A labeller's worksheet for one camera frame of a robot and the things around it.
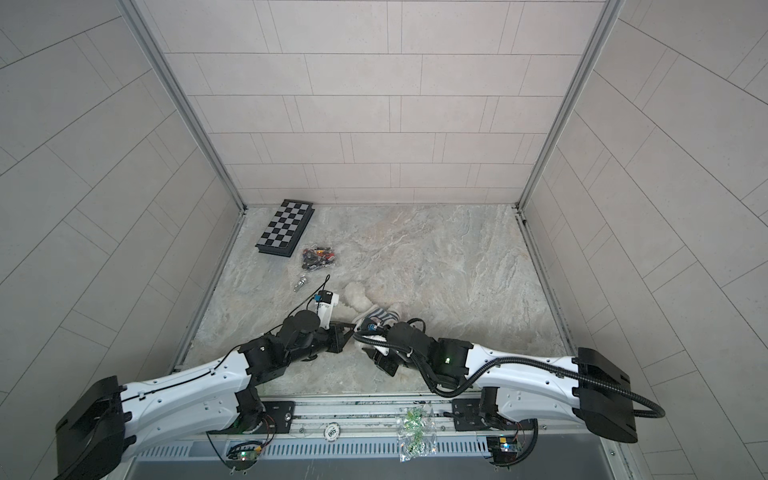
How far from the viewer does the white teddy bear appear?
859 mm

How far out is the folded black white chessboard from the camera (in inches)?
40.7

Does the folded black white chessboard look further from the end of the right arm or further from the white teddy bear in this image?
the end of the right arm

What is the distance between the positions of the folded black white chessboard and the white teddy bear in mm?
306
